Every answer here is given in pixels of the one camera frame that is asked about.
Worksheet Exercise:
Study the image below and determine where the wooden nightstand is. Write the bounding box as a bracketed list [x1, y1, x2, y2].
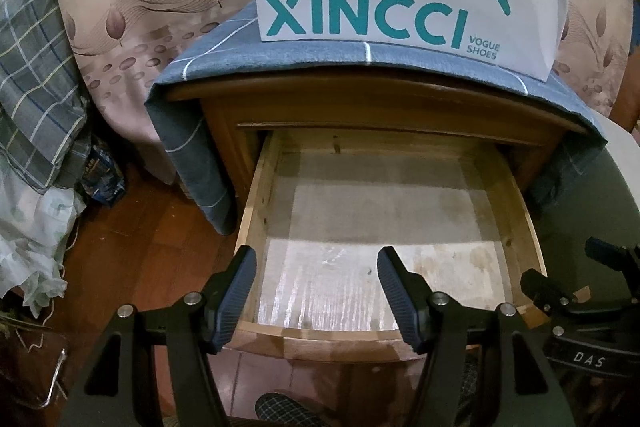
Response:
[165, 69, 593, 368]

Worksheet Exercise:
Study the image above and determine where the wooden drawer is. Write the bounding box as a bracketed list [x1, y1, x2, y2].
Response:
[232, 122, 550, 360]

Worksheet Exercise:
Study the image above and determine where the plaid slipper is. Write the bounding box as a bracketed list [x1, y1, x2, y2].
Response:
[254, 389, 331, 427]

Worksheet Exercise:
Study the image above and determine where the brown wooden furniture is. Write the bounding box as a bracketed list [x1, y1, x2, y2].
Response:
[612, 72, 640, 132]

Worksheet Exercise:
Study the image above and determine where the blue printed packet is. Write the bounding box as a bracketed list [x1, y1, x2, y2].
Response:
[80, 144, 127, 208]

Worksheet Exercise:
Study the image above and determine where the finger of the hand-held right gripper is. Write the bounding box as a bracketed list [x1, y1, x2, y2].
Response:
[585, 235, 640, 275]
[520, 268, 593, 315]

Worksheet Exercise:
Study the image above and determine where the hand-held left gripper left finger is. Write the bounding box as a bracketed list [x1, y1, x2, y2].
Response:
[62, 245, 258, 427]

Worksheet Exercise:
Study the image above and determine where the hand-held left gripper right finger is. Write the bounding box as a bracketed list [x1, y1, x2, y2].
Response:
[376, 246, 573, 427]

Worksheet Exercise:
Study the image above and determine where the grey plaid cloth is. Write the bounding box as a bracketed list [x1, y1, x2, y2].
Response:
[0, 0, 93, 192]

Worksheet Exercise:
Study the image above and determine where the white drawer liner paper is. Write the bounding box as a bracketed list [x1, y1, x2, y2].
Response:
[256, 152, 516, 333]

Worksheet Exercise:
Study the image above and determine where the white frilly fabric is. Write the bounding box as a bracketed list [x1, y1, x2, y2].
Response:
[0, 172, 88, 318]

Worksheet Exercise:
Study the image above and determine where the beige leaf print curtain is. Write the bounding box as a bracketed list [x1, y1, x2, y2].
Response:
[30, 0, 640, 188]

